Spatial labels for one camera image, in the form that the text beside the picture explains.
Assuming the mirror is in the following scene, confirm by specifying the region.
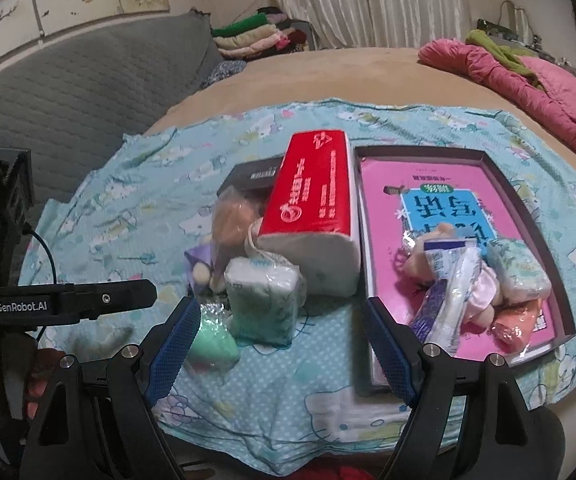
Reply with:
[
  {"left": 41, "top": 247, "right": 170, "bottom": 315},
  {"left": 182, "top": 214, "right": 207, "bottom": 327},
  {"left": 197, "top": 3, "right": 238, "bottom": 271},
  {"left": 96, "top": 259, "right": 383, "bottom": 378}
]
[{"left": 498, "top": 0, "right": 534, "bottom": 41}]

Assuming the person's left hand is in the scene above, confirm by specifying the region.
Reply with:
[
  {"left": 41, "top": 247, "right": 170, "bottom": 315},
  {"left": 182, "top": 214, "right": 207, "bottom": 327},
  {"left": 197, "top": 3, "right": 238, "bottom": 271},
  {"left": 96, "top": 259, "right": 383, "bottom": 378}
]
[{"left": 0, "top": 349, "right": 66, "bottom": 418}]

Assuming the dark floral cloth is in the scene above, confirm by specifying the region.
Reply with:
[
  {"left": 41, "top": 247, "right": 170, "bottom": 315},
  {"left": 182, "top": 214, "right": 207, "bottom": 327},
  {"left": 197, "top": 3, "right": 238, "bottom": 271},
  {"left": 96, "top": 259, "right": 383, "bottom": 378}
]
[{"left": 200, "top": 60, "right": 246, "bottom": 88}]

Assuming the pink quilt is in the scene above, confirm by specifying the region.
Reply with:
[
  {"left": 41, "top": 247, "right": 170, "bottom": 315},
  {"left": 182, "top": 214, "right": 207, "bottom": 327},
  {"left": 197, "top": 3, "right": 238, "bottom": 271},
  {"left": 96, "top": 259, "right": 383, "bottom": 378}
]
[{"left": 418, "top": 39, "right": 576, "bottom": 188}]

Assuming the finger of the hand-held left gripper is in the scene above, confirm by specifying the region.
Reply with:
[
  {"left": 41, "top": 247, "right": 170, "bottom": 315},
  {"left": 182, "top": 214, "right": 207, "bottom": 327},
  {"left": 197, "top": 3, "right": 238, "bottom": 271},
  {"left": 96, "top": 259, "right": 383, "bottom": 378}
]
[{"left": 75, "top": 280, "right": 158, "bottom": 321}]

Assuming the stack of folded clothes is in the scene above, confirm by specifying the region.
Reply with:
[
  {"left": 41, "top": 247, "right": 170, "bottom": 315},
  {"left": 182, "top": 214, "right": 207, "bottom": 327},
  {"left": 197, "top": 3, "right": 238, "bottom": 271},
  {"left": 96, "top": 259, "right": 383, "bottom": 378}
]
[{"left": 211, "top": 7, "right": 314, "bottom": 61}]

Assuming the red cloth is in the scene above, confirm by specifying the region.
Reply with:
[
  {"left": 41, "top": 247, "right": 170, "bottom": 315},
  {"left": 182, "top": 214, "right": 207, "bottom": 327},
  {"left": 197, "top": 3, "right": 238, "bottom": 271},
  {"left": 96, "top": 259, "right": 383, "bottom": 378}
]
[{"left": 308, "top": 462, "right": 384, "bottom": 480}]

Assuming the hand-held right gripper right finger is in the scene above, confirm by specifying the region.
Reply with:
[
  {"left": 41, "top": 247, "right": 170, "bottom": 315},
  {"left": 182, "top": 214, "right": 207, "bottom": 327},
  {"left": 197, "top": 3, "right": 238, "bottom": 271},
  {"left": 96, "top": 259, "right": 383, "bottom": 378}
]
[{"left": 364, "top": 296, "right": 536, "bottom": 480}]

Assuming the tan plush toy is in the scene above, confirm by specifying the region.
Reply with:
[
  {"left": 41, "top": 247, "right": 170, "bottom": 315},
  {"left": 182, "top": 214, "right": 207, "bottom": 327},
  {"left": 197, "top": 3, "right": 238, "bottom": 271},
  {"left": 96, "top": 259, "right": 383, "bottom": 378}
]
[{"left": 212, "top": 187, "right": 269, "bottom": 281}]

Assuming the green soft ball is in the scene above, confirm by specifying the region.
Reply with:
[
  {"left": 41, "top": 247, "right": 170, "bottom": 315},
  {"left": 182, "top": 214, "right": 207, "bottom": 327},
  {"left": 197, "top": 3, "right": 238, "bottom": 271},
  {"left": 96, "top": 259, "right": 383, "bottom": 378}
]
[{"left": 185, "top": 305, "right": 241, "bottom": 376}]

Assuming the dark cardboard box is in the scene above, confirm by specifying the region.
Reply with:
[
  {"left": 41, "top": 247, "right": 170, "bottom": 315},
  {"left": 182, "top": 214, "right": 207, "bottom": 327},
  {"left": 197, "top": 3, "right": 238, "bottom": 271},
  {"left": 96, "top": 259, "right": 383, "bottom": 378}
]
[{"left": 353, "top": 145, "right": 576, "bottom": 396}]

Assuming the black box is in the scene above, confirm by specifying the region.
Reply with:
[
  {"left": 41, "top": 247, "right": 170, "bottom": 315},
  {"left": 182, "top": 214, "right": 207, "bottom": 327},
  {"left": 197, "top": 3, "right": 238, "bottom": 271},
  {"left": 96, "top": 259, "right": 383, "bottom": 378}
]
[{"left": 218, "top": 156, "right": 286, "bottom": 196}]

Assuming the pink book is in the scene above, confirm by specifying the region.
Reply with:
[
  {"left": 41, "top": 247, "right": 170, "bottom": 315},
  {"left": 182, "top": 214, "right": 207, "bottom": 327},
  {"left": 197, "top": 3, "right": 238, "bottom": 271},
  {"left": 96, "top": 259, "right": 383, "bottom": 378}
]
[{"left": 360, "top": 157, "right": 566, "bottom": 361}]

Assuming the purple patterned packet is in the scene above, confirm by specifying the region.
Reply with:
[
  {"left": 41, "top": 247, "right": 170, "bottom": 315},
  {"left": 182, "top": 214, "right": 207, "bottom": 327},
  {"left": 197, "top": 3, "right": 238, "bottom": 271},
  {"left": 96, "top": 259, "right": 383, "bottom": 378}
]
[{"left": 410, "top": 280, "right": 451, "bottom": 343}]

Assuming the black cable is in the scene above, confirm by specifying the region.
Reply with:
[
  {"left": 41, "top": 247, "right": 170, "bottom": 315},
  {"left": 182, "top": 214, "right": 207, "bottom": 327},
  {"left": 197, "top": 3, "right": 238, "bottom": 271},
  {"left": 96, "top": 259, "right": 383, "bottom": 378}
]
[{"left": 23, "top": 230, "right": 59, "bottom": 341}]

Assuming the red tissue pack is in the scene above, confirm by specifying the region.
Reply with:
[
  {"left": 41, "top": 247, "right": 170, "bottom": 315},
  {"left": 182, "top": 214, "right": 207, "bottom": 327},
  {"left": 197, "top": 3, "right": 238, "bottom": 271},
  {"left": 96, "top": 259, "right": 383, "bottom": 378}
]
[{"left": 257, "top": 130, "right": 361, "bottom": 297}]

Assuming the green garment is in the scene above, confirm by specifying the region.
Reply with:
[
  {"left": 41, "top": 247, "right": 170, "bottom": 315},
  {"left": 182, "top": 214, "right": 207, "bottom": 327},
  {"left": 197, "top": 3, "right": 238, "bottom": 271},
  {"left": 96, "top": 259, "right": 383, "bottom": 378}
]
[{"left": 465, "top": 29, "right": 544, "bottom": 88}]

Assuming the grey quilted headboard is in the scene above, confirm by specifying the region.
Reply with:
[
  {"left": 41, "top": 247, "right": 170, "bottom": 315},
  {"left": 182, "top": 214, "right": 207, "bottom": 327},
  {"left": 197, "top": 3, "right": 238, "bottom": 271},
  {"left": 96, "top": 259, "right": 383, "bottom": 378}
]
[{"left": 0, "top": 10, "right": 224, "bottom": 286}]

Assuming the tan bed blanket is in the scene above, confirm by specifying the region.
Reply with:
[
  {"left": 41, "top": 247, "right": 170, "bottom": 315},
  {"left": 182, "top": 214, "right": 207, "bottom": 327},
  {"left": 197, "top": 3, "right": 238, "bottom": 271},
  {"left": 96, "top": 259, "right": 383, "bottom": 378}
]
[{"left": 143, "top": 46, "right": 576, "bottom": 406}]

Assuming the light blue cartoon printed cloth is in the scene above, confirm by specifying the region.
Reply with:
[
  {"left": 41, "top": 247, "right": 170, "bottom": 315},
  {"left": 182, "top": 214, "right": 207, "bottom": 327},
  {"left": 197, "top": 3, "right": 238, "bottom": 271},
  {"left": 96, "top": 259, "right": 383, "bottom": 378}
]
[{"left": 20, "top": 100, "right": 576, "bottom": 476}]

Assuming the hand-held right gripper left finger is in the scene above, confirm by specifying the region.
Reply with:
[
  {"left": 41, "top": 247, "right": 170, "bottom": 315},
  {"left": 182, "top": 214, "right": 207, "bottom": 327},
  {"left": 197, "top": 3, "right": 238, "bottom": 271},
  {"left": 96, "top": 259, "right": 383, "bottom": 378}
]
[{"left": 20, "top": 296, "right": 202, "bottom": 480}]

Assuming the purple plush bear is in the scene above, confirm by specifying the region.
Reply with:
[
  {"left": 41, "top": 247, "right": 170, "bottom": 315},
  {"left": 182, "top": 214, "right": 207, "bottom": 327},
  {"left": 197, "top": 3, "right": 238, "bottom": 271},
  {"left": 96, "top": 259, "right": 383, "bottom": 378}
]
[{"left": 184, "top": 245, "right": 229, "bottom": 293}]

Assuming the white blue packet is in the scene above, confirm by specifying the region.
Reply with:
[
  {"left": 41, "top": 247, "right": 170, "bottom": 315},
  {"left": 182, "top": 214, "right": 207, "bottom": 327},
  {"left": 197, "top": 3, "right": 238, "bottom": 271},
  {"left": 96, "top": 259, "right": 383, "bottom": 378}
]
[{"left": 424, "top": 239, "right": 484, "bottom": 356}]

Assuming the white curtain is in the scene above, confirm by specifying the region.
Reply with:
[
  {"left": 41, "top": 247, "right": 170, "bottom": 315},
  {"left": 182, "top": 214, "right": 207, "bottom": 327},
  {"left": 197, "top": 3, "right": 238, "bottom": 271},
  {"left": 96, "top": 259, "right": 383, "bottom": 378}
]
[{"left": 263, "top": 0, "right": 474, "bottom": 51}]

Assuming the salmon pink packet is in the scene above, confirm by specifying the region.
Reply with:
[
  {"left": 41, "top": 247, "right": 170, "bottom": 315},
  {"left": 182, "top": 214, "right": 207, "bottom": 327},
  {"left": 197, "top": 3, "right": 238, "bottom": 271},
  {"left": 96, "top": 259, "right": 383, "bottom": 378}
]
[{"left": 490, "top": 300, "right": 541, "bottom": 353}]

